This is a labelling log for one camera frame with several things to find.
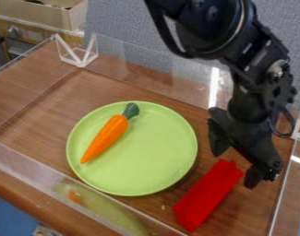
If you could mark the cardboard box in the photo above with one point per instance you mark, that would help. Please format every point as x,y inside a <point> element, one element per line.
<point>61,14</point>

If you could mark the orange toy carrot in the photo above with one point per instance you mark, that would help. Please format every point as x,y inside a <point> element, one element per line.
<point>111,133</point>

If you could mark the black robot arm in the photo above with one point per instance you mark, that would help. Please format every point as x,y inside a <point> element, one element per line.
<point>220,29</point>

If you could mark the clear acrylic tray enclosure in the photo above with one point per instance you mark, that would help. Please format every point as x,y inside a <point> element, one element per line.
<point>48,95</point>

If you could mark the green round plate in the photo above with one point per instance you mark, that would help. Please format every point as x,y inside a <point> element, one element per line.
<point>149,159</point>

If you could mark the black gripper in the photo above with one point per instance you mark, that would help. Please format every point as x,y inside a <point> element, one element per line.
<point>251,139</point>

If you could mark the wooden cabinet with knob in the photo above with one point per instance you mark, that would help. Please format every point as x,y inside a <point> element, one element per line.
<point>25,34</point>

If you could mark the red plastic block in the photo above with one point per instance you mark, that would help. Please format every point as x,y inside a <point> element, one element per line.
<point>207,194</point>

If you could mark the clear acrylic triangle bracket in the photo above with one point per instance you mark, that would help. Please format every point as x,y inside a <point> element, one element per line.
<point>74,55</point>

